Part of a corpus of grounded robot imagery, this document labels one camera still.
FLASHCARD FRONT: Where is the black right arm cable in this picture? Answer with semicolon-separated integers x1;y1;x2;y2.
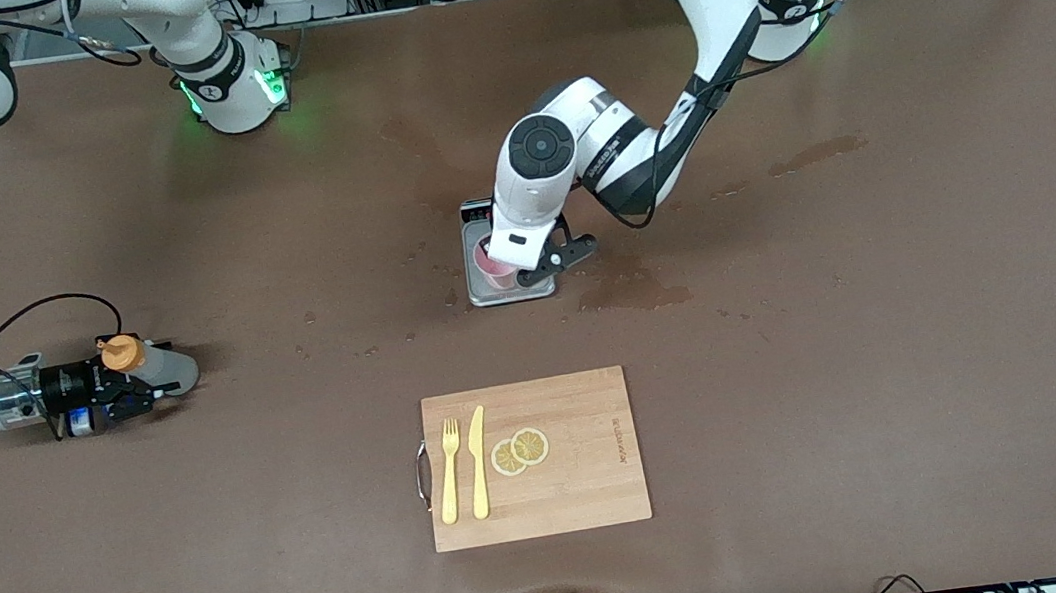
0;286;126;354

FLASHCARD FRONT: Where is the yellow plastic fork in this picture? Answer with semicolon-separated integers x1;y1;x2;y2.
430;418;471;527

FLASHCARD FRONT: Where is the wooden cutting board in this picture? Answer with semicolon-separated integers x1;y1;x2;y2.
406;363;655;556

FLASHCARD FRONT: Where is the small digital kitchen scale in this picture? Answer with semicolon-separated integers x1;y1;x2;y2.
457;189;559;310

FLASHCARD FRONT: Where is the yellow plastic knife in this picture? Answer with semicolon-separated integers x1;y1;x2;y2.
460;405;498;522

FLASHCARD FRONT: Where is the sauce bottle with orange cap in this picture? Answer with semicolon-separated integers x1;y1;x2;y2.
97;325;202;405

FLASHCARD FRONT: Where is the long narrow liquid spill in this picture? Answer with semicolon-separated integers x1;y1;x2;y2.
764;132;871;179

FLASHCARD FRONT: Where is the pink plastic cup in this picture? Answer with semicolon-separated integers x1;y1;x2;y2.
470;230;525;296

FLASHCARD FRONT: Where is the lemon slice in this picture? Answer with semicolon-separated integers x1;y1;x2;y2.
509;424;552;468

